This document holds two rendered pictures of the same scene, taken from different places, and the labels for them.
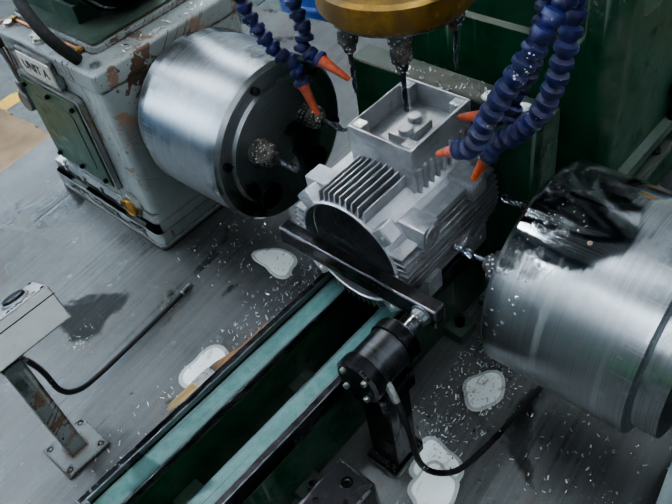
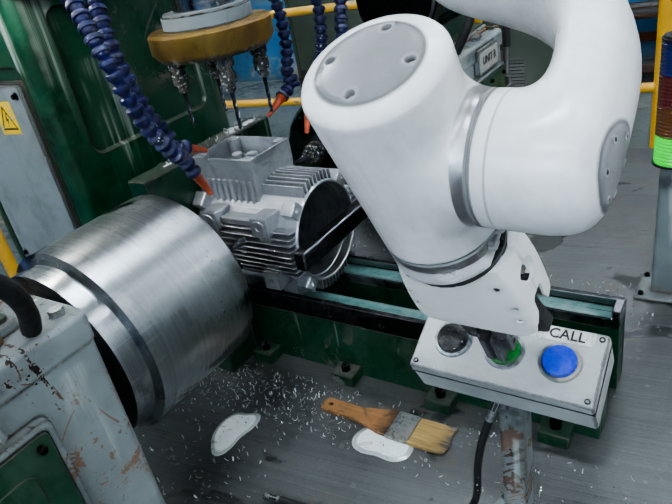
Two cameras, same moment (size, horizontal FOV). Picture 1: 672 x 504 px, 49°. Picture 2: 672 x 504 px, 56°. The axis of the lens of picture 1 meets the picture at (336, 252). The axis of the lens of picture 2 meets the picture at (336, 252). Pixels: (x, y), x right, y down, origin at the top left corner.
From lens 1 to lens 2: 1.22 m
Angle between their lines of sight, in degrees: 79
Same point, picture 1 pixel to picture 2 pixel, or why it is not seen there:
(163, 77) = (109, 271)
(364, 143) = (262, 165)
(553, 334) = not seen: hidden behind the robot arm
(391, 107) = (215, 171)
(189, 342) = (351, 469)
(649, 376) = not seen: hidden behind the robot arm
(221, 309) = (302, 456)
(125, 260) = not seen: outside the picture
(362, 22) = (268, 26)
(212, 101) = (180, 227)
